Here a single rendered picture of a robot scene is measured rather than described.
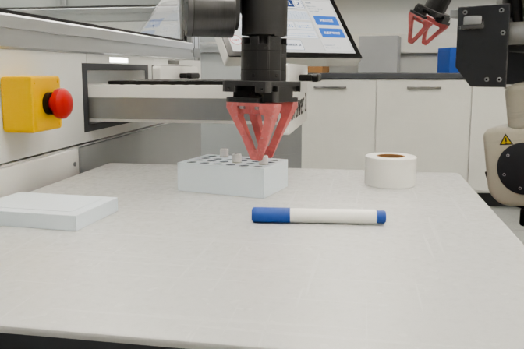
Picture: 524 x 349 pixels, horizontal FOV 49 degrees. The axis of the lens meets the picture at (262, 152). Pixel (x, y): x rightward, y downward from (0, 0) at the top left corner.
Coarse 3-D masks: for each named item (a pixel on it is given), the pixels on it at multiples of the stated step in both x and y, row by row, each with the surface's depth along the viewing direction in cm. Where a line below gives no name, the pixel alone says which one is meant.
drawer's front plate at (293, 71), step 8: (288, 64) 89; (288, 72) 88; (296, 72) 98; (304, 72) 110; (288, 80) 88; (296, 80) 98; (304, 88) 111; (296, 96) 99; (304, 96) 111; (304, 104) 112; (296, 112) 99; (304, 112) 112; (296, 120) 100; (304, 120) 113; (288, 128) 90; (296, 128) 100
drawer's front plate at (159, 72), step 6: (156, 66) 125; (162, 66) 126; (168, 66) 130; (174, 66) 134; (180, 66) 138; (186, 66) 143; (192, 66) 148; (156, 72) 125; (162, 72) 126; (168, 72) 130; (174, 72) 134; (180, 72) 138; (186, 72) 143; (192, 72) 148; (156, 78) 125; (162, 78) 126; (168, 78) 130; (174, 78) 134; (180, 78) 138
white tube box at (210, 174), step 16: (192, 160) 78; (208, 160) 78; (224, 160) 78; (256, 160) 78; (272, 160) 79; (192, 176) 76; (208, 176) 75; (224, 176) 74; (240, 176) 73; (256, 176) 72; (272, 176) 74; (208, 192) 75; (224, 192) 74; (240, 192) 73; (256, 192) 72; (272, 192) 74
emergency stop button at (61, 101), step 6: (54, 90) 74; (60, 90) 74; (66, 90) 75; (54, 96) 74; (60, 96) 74; (66, 96) 75; (48, 102) 75; (54, 102) 74; (60, 102) 74; (66, 102) 75; (72, 102) 76; (54, 108) 74; (60, 108) 74; (66, 108) 75; (72, 108) 77; (54, 114) 74; (60, 114) 74; (66, 114) 75
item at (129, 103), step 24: (96, 96) 96; (120, 96) 96; (144, 96) 95; (168, 96) 94; (192, 96) 93; (216, 96) 93; (96, 120) 97; (120, 120) 96; (144, 120) 95; (168, 120) 95; (192, 120) 94; (216, 120) 93
